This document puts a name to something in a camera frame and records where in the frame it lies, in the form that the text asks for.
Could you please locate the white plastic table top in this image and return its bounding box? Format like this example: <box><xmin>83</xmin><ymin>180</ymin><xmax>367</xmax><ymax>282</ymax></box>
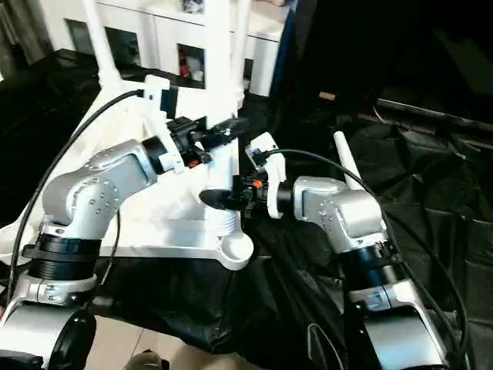
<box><xmin>0</xmin><ymin>73</ymin><xmax>256</xmax><ymax>271</ymax></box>

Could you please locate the white plastic table leg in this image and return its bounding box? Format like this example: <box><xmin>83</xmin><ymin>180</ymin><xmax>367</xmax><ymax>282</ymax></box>
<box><xmin>199</xmin><ymin>0</ymin><xmax>246</xmax><ymax>241</ymax></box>
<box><xmin>82</xmin><ymin>0</ymin><xmax>122</xmax><ymax>92</ymax></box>
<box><xmin>230</xmin><ymin>0</ymin><xmax>252</xmax><ymax>110</ymax></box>
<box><xmin>332</xmin><ymin>131</ymin><xmax>364</xmax><ymax>192</ymax></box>

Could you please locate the white cabinet with glass doors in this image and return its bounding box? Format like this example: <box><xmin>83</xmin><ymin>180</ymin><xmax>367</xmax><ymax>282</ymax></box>
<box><xmin>39</xmin><ymin>0</ymin><xmax>290</xmax><ymax>98</ymax></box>

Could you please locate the grey object on cabinet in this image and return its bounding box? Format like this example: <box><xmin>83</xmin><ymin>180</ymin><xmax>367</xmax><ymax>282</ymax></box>
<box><xmin>181</xmin><ymin>0</ymin><xmax>207</xmax><ymax>15</ymax></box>

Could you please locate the black plastic mat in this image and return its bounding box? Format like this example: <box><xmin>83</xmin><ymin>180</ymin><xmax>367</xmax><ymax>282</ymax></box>
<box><xmin>0</xmin><ymin>48</ymin><xmax>493</xmax><ymax>370</ymax></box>

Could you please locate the long black bar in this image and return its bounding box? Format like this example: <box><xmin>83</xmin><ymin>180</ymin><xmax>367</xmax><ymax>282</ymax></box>
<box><xmin>376</xmin><ymin>96</ymin><xmax>493</xmax><ymax>136</ymax></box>

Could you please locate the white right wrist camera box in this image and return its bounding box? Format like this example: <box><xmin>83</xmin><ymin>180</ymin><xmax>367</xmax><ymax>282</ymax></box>
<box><xmin>244</xmin><ymin>133</ymin><xmax>288</xmax><ymax>221</ymax></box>

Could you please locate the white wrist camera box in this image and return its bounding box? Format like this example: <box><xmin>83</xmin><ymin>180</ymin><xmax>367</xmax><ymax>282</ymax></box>
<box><xmin>244</xmin><ymin>133</ymin><xmax>288</xmax><ymax>221</ymax></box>
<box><xmin>140</xmin><ymin>75</ymin><xmax>186</xmax><ymax>173</ymax></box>

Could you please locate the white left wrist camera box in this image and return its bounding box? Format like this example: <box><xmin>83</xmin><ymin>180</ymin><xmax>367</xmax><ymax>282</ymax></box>
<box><xmin>140</xmin><ymin>75</ymin><xmax>186</xmax><ymax>173</ymax></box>

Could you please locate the black left camera cable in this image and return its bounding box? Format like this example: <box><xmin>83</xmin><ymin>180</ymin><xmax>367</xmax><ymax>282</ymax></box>
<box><xmin>0</xmin><ymin>88</ymin><xmax>148</xmax><ymax>311</ymax></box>

